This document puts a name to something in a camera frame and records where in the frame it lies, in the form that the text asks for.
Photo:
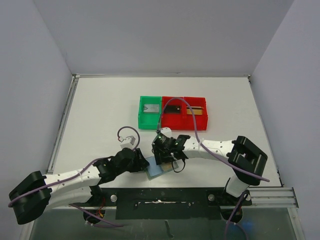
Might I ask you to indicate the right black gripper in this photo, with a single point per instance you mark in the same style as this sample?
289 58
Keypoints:
162 155

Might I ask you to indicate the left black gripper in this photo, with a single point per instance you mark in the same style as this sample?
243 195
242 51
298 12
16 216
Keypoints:
140 163

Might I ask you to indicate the green card holder wallet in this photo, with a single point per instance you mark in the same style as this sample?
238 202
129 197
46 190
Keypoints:
153 170

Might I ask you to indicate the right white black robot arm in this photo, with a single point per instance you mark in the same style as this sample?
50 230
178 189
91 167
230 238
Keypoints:
246 159

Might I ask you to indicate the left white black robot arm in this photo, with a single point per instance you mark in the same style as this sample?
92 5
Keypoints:
40 192

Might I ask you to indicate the black card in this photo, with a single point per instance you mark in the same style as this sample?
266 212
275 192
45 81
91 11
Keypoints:
172 109

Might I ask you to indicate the silver grey card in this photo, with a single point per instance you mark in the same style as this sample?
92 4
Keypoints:
149 108

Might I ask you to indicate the gold card with stripe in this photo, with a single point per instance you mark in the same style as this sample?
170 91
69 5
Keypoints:
197 110

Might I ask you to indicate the middle red plastic bin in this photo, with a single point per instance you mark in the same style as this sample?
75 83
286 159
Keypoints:
174 121

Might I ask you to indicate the red plastic bin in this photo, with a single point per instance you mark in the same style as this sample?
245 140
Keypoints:
201 120
174 121

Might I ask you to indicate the green plastic bin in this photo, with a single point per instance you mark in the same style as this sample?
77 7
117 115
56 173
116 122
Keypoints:
148 121

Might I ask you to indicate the right red plastic bin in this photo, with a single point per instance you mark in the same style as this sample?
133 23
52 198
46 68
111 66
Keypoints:
201 120

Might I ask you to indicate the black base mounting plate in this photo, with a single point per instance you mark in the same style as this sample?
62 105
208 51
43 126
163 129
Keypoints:
163 203

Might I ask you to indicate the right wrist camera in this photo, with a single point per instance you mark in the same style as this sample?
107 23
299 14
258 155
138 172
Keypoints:
166 131

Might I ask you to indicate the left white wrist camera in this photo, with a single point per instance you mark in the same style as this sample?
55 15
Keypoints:
128 142

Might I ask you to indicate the left aluminium side rail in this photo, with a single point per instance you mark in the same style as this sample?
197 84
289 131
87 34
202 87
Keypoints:
63 122

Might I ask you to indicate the aluminium frame rail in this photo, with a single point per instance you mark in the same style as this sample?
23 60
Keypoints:
273 197

